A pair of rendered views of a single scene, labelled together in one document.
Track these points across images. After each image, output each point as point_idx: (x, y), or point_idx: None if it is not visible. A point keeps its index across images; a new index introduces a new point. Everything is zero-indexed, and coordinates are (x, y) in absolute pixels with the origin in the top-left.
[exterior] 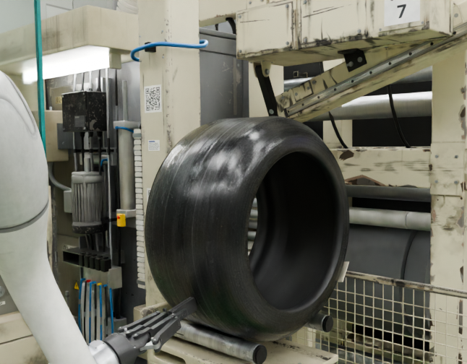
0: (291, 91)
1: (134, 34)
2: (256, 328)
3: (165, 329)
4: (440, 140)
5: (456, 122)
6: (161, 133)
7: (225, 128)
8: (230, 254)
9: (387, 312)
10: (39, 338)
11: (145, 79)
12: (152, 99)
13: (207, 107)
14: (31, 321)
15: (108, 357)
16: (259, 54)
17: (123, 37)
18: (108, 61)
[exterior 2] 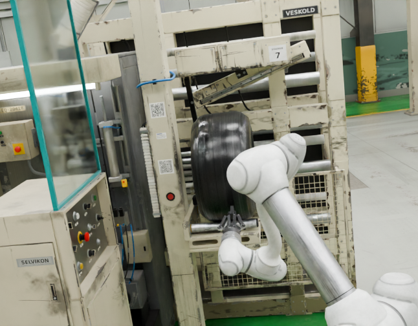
0: (202, 90)
1: (113, 68)
2: (254, 211)
3: (241, 220)
4: (275, 105)
5: (283, 96)
6: (167, 129)
7: (223, 123)
8: None
9: None
10: (270, 222)
11: (149, 99)
12: (157, 110)
13: (134, 101)
14: (268, 217)
15: (239, 235)
16: (194, 74)
17: (111, 71)
18: (94, 85)
